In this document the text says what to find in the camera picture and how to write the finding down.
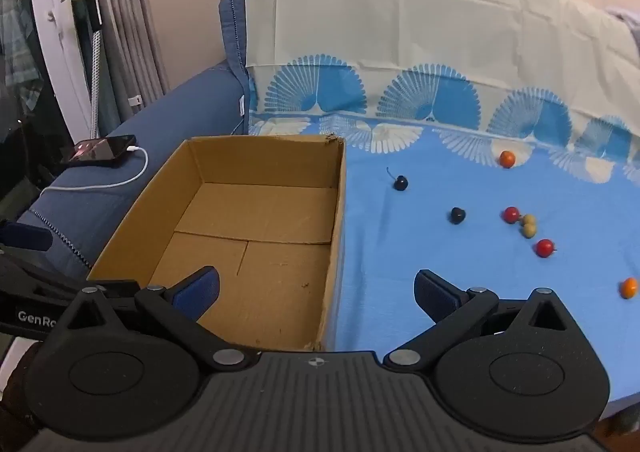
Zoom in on black cherry with stem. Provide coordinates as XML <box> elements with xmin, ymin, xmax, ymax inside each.
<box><xmin>386</xmin><ymin>167</ymin><xmax>410</xmax><ymax>192</ymax></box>

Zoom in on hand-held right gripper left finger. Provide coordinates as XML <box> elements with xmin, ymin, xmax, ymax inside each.
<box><xmin>52</xmin><ymin>266</ymin><xmax>261</xmax><ymax>375</ymax></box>

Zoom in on white gooseneck stand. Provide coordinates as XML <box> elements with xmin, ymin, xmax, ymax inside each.
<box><xmin>59</xmin><ymin>0</ymin><xmax>152</xmax><ymax>140</ymax></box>

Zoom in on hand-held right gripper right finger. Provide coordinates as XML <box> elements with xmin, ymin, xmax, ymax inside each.
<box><xmin>382</xmin><ymin>269</ymin><xmax>581</xmax><ymax>373</ymax></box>

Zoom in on pale crumpled cloth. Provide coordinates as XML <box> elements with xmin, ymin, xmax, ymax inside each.
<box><xmin>605</xmin><ymin>6</ymin><xmax>640</xmax><ymax>57</ymax></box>

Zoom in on white window frame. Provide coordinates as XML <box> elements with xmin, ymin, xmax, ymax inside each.
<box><xmin>27</xmin><ymin>0</ymin><xmax>96</xmax><ymax>137</ymax></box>

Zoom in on grey curtain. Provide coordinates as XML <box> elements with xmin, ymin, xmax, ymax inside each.
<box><xmin>62</xmin><ymin>0</ymin><xmax>171</xmax><ymax>127</ymax></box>

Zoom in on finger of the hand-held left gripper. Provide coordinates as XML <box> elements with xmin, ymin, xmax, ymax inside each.
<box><xmin>0</xmin><ymin>253</ymin><xmax>142</xmax><ymax>301</ymax></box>
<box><xmin>0</xmin><ymin>219</ymin><xmax>54</xmax><ymax>253</ymax></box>

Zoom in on black smartphone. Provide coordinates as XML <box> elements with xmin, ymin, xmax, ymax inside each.
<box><xmin>61</xmin><ymin>134</ymin><xmax>137</xmax><ymax>167</ymax></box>

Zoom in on blue sofa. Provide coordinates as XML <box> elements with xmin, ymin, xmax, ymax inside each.
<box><xmin>15</xmin><ymin>0</ymin><xmax>256</xmax><ymax>283</ymax></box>

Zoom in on white charging cable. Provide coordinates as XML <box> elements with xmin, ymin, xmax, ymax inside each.
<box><xmin>40</xmin><ymin>146</ymin><xmax>149</xmax><ymax>197</ymax></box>

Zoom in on brown cardboard box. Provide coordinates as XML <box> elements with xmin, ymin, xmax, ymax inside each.
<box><xmin>86</xmin><ymin>133</ymin><xmax>347</xmax><ymax>353</ymax></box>

